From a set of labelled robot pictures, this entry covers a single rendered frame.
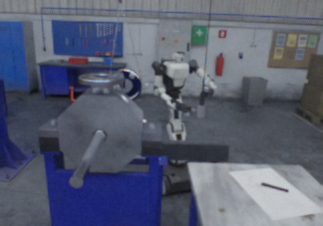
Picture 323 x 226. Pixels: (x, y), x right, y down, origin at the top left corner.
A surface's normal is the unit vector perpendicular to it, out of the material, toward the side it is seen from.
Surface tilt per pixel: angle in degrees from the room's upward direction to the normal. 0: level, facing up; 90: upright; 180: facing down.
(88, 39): 90
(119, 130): 90
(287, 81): 90
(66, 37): 90
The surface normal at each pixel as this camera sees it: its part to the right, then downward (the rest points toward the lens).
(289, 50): -0.02, 0.29
